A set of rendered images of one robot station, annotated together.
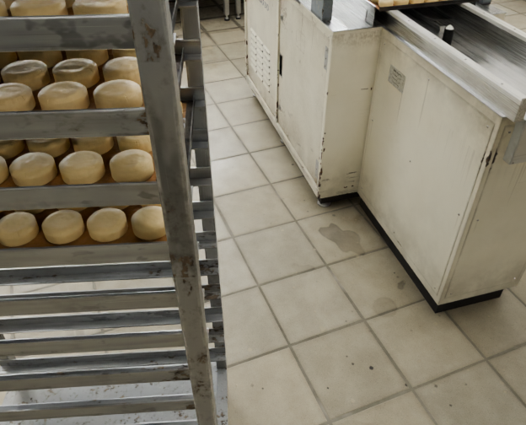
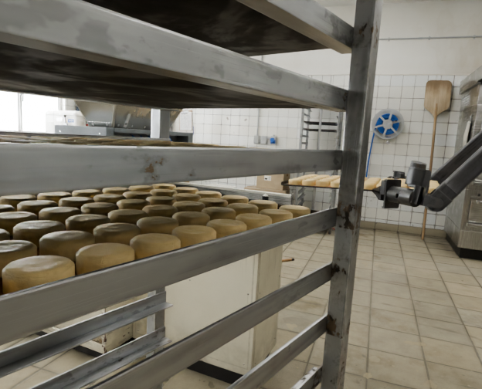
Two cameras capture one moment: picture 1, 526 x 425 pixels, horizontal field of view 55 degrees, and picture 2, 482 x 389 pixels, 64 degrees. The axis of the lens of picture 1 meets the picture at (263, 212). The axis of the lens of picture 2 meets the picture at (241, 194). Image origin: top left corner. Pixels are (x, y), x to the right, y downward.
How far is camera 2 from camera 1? 0.75 m
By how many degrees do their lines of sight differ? 54
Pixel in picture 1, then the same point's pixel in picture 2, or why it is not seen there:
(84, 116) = (328, 89)
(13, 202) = (285, 165)
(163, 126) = (370, 93)
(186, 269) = (358, 219)
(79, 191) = (314, 155)
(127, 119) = (340, 96)
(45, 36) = (328, 25)
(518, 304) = not seen: hidden behind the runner
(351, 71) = not seen: hidden behind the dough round
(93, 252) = (307, 222)
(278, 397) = not seen: outside the picture
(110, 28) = (346, 31)
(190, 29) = (164, 131)
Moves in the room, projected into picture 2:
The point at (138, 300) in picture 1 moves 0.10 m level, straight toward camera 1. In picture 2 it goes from (314, 279) to (385, 291)
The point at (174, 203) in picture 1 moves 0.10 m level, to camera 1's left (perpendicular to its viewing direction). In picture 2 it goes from (364, 155) to (332, 155)
